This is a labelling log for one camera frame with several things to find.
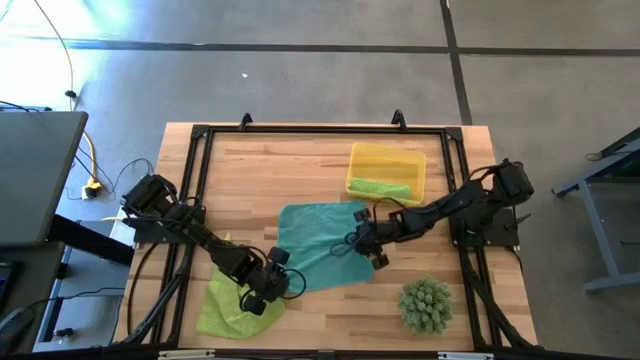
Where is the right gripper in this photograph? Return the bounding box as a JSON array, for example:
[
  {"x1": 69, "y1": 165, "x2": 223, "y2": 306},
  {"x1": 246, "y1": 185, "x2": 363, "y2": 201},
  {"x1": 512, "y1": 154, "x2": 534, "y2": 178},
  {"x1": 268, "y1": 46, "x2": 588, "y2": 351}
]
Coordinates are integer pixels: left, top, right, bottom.
[{"x1": 353, "y1": 207, "x2": 401, "y2": 271}]

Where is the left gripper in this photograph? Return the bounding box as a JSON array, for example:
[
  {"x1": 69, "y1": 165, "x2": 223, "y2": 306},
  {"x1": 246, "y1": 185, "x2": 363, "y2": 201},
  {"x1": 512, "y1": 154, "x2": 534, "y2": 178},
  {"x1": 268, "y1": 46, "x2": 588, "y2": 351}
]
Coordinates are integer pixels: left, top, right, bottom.
[{"x1": 243, "y1": 246, "x2": 291, "y2": 317}]

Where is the green microfiber towel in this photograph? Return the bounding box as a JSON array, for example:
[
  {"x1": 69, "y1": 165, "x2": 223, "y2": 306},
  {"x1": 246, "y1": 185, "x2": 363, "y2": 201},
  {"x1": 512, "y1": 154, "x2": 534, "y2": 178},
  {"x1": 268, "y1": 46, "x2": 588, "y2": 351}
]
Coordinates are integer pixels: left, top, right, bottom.
[{"x1": 347, "y1": 177, "x2": 414, "y2": 201}]

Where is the teal microfiber towel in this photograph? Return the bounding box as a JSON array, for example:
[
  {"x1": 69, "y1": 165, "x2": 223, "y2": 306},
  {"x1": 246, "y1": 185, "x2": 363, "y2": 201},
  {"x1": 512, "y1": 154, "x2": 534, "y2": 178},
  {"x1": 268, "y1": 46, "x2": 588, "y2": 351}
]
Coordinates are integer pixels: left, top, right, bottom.
[{"x1": 276, "y1": 199, "x2": 376, "y2": 294}]

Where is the lime yellow microfiber towel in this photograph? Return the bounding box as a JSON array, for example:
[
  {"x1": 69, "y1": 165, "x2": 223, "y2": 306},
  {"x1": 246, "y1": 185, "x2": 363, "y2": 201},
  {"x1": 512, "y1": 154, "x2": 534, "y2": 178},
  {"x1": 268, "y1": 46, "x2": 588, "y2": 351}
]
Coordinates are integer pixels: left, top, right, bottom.
[{"x1": 195, "y1": 232, "x2": 286, "y2": 340}]

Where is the yellow plastic basket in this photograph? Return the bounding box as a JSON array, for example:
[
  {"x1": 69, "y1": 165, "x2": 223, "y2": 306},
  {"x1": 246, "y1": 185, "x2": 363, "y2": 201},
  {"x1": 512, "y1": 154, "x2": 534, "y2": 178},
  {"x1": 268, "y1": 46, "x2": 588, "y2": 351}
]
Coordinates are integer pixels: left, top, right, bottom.
[{"x1": 344, "y1": 141, "x2": 429, "y2": 209}]

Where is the green spiky plant ball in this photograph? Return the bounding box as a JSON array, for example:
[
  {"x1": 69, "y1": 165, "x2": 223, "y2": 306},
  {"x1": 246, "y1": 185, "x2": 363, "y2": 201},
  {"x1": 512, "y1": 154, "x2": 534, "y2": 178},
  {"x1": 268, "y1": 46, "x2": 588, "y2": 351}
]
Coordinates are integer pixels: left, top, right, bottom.
[{"x1": 398, "y1": 276, "x2": 455, "y2": 335}]

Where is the black desk foot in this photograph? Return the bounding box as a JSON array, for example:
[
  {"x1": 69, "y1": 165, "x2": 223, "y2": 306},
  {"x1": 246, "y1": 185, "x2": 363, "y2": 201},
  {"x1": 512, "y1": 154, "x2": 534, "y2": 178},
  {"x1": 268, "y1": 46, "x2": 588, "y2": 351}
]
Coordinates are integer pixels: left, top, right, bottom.
[{"x1": 47, "y1": 213, "x2": 136, "y2": 267}]

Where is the grey metal table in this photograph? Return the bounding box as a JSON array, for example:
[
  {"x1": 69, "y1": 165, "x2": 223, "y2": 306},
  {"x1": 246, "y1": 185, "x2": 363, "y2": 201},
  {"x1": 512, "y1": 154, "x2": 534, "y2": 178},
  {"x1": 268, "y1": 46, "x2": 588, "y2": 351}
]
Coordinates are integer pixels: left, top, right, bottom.
[{"x1": 551, "y1": 127, "x2": 640, "y2": 294}]

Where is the grey desk top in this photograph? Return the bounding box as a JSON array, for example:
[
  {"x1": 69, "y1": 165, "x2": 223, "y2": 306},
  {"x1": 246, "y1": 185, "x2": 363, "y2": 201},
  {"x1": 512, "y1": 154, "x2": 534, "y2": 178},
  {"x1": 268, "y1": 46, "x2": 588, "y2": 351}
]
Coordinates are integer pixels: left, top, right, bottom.
[{"x1": 0, "y1": 110, "x2": 90, "y2": 250}]

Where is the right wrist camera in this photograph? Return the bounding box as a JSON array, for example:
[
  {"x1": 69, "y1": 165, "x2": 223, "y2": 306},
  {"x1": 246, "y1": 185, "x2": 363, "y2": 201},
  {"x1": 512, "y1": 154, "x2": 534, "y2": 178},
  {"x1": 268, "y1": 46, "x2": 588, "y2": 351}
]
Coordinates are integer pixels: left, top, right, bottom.
[{"x1": 349, "y1": 227, "x2": 369, "y2": 251}]

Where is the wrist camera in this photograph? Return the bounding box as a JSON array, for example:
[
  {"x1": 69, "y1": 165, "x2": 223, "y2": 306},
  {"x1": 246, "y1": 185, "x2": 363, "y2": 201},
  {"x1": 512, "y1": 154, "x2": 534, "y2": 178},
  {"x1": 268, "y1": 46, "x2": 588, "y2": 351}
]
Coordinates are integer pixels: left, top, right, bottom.
[
  {"x1": 272, "y1": 272, "x2": 292, "y2": 301},
  {"x1": 349, "y1": 227, "x2": 369, "y2": 251}
]

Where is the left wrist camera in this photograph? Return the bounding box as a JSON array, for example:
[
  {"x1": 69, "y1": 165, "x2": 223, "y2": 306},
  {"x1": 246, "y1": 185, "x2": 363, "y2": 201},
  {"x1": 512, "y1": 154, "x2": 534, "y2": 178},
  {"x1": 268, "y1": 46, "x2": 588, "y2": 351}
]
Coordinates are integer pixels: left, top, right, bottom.
[{"x1": 272, "y1": 272, "x2": 292, "y2": 301}]

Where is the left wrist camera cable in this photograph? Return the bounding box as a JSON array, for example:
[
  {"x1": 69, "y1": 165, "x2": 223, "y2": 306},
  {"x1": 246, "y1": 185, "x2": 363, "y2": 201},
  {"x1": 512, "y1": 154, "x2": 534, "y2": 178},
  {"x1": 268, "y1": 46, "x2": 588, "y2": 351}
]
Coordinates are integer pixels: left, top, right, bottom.
[{"x1": 283, "y1": 268, "x2": 308, "y2": 301}]

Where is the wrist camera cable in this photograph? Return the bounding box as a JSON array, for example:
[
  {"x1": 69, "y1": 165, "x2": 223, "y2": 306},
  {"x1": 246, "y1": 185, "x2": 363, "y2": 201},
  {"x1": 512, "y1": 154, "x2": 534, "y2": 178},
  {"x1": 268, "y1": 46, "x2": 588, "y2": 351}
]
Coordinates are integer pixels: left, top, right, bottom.
[
  {"x1": 330, "y1": 230, "x2": 359, "y2": 259},
  {"x1": 283, "y1": 268, "x2": 308, "y2": 301}
]

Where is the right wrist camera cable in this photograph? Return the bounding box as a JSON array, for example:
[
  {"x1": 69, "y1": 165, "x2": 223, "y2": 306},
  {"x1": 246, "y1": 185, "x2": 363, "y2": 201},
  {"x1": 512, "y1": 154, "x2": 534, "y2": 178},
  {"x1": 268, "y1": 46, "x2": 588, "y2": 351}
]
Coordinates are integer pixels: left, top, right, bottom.
[{"x1": 330, "y1": 230, "x2": 359, "y2": 259}]

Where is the black table frame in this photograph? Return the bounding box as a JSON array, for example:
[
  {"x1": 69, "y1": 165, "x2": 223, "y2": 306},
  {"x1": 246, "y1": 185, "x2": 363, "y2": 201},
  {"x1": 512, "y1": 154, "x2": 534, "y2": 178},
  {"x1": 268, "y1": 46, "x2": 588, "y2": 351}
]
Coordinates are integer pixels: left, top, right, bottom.
[{"x1": 112, "y1": 109, "x2": 540, "y2": 351}]

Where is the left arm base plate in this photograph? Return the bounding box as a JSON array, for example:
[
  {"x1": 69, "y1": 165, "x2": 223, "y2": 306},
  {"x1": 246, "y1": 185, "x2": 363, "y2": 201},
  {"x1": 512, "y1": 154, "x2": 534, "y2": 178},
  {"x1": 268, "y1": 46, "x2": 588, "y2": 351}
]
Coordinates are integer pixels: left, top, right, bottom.
[{"x1": 132, "y1": 207, "x2": 206, "y2": 245}]

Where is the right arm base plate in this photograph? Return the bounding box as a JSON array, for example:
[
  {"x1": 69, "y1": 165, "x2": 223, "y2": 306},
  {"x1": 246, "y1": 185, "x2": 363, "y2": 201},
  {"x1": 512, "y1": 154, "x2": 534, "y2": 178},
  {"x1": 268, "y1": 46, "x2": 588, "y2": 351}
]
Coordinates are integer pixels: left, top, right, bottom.
[{"x1": 447, "y1": 207, "x2": 521, "y2": 249}]

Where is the black floor cable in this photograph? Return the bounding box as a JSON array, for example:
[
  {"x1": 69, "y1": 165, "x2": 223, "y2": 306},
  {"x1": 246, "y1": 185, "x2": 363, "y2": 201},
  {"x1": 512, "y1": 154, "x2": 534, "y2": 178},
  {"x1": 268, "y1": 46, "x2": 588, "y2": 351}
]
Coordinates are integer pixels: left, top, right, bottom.
[{"x1": 74, "y1": 157, "x2": 156, "y2": 201}]

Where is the yellow power cable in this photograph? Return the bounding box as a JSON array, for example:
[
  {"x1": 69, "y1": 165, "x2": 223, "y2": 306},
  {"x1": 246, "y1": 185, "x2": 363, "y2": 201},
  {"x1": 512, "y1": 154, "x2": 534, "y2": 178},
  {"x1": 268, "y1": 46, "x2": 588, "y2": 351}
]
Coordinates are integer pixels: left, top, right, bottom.
[{"x1": 79, "y1": 130, "x2": 104, "y2": 200}]

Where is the pale thin floor cable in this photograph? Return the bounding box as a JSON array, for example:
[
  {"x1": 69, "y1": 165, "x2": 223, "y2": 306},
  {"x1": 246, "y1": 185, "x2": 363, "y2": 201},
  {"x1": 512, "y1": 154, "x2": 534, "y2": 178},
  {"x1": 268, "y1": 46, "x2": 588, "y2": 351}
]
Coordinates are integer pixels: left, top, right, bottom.
[{"x1": 32, "y1": 0, "x2": 77, "y2": 112}]

